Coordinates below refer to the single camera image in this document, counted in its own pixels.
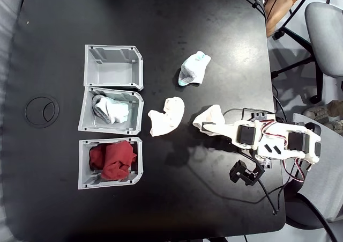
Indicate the bunched white sock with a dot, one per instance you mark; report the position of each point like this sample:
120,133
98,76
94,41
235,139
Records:
213,116

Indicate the long white sock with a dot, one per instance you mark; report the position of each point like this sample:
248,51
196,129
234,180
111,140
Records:
168,118

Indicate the white teal sock grey heel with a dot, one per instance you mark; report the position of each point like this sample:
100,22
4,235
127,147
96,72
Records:
194,67

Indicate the red sock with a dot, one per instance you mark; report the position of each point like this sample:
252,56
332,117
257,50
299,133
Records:
115,161

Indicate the grey plastic container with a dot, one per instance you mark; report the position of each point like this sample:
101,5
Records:
83,167
88,118
115,70

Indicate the grey office chair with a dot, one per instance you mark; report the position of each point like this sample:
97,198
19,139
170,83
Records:
327,38

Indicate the person's leg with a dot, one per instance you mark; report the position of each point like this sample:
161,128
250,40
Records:
278,11

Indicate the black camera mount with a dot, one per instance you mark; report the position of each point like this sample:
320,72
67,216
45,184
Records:
245,173

